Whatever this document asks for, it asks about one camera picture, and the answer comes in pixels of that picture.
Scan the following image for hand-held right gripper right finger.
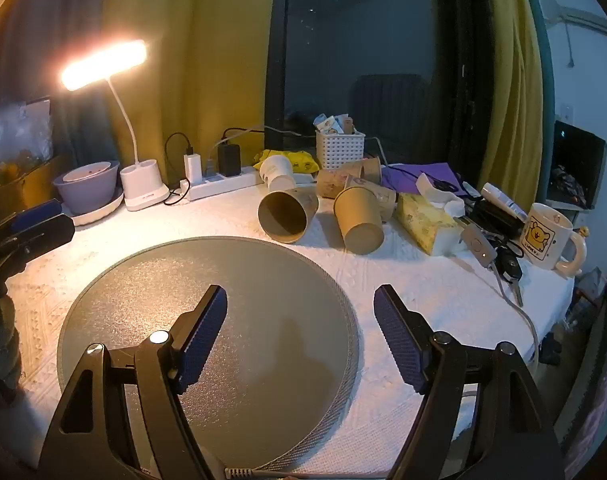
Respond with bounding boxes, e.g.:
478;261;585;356
373;285;567;480

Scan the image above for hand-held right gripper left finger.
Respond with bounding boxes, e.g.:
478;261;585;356
36;285;228;480

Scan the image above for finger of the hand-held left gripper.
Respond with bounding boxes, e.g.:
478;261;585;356
0;199;64;241
0;214;77;275

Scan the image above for brown paper cup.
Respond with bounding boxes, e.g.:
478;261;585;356
258;188;319;245
315;161;364;200
371;184;398;223
359;156;383;185
332;185;386;254

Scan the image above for white paper cup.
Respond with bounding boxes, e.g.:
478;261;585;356
260;155;299;194

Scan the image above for purple bowl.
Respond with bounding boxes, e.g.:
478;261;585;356
52;161;121;216

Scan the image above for round grey glass turntable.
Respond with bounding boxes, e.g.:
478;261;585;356
57;236;360;471

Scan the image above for white plate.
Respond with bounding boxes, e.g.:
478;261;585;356
68;187;125;227

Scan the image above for clear plastic bag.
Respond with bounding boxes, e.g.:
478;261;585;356
0;100;54;166

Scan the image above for black flexible tripod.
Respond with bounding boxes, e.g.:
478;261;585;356
0;257;23;403

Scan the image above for white desk lamp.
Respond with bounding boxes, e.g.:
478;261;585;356
60;39;170;212

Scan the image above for yellow tissue pack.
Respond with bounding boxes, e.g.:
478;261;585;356
395;192;465;257

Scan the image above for white key fob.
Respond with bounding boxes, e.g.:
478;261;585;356
460;223;498;266

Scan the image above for black car key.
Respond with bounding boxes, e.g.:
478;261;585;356
492;250;526;308

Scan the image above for white tissue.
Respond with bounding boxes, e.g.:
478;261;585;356
415;172;465;218

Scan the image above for white power strip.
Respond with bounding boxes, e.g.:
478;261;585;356
180;166;264;203

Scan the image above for black box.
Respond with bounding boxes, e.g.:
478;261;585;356
467;199;526;240

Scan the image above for white charger plug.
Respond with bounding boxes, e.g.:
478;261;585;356
184;146;203;184

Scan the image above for white tube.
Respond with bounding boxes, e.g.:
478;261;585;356
480;182;529;222

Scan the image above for white bear print mug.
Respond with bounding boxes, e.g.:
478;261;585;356
519;202;589;279

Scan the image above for black charger plug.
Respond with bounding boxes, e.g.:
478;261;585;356
218;143;241;178

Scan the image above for white plastic basket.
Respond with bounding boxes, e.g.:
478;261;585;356
315;129;367;171

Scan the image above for yellow curtain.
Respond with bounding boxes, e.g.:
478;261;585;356
100;0;279;188
476;0;544;201

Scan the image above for snack packets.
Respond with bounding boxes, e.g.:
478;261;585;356
312;113;356;136

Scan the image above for black laptop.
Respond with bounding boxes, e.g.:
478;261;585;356
547;120;607;211

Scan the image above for white air conditioner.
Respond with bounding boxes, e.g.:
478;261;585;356
546;2;607;43

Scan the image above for grey usb cable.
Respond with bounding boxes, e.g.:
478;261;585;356
492;265;540;366

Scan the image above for black cable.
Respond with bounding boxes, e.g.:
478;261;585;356
162;132;192;207

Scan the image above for white cable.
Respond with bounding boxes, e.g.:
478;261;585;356
210;125;304;171

